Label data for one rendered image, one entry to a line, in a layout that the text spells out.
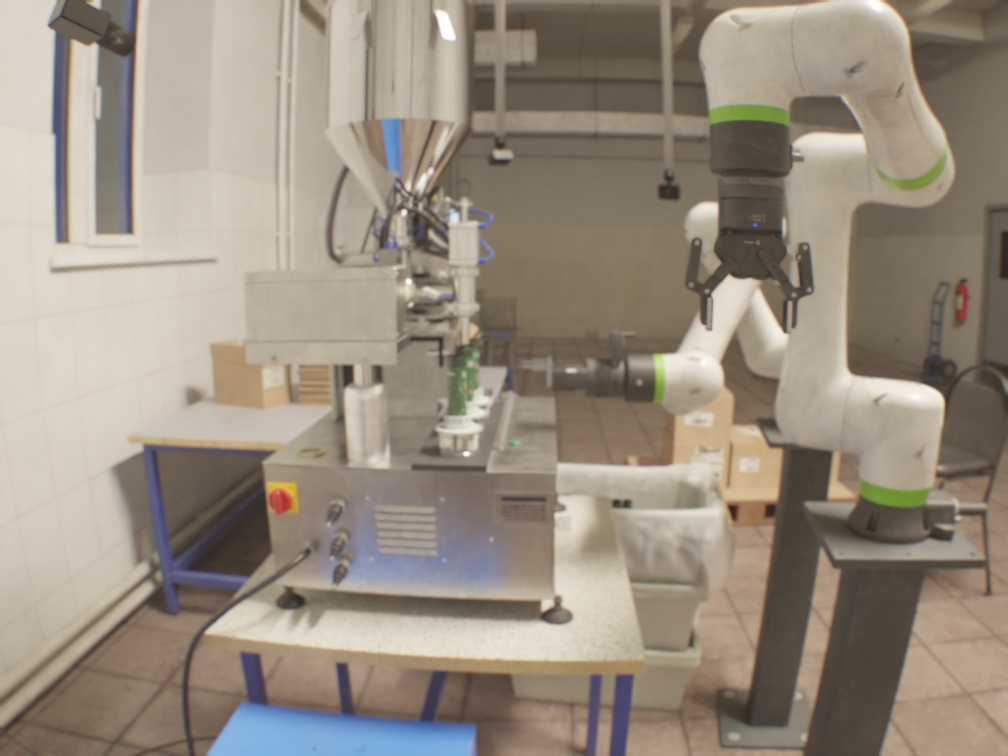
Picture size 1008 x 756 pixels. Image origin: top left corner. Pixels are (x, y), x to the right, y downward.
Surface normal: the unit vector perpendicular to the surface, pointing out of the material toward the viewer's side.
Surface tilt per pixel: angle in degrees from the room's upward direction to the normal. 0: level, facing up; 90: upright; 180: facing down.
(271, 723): 0
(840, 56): 114
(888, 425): 89
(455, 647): 0
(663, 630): 96
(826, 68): 129
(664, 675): 96
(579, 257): 90
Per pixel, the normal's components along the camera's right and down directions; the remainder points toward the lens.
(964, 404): -0.94, -0.18
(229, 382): -0.40, 0.16
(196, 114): -0.06, 0.18
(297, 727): 0.00, -0.98
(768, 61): -0.53, 0.56
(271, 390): 0.92, 0.07
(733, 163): -0.71, 0.12
